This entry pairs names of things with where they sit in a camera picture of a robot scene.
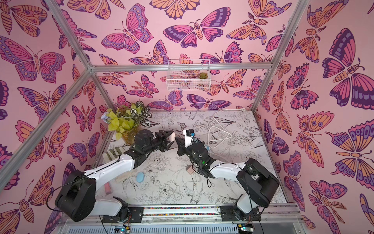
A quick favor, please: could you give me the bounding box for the white power strip cord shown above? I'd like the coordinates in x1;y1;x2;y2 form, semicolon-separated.
204;109;246;164

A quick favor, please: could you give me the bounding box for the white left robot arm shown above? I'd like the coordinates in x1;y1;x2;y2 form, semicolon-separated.
55;130;175;222

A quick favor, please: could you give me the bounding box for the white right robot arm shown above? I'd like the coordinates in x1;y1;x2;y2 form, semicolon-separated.
175;136;280;221

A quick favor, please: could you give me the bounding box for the small succulent in basket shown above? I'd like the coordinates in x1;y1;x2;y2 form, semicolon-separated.
198;72;209;80

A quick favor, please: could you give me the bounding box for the blue earbud case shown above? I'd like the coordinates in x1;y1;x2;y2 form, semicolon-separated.
136;172;145;183

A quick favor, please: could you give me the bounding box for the pink purple brush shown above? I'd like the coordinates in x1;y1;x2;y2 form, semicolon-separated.
104;182;113;195

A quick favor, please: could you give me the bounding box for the pink charger adapter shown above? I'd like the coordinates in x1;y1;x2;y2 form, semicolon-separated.
186;165;194;175

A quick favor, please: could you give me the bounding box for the potted plant in amber vase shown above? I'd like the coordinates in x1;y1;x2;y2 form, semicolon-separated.
101;101;153;146

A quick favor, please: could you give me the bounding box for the pink earbud case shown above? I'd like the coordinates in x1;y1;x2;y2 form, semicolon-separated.
167;132;176;142

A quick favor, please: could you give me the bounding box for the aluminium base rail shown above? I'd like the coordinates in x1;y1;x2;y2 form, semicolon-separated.
54;203;308;234

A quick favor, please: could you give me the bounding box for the beige cloth with green stripes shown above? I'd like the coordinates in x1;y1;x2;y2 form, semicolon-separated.
102;149;138;183

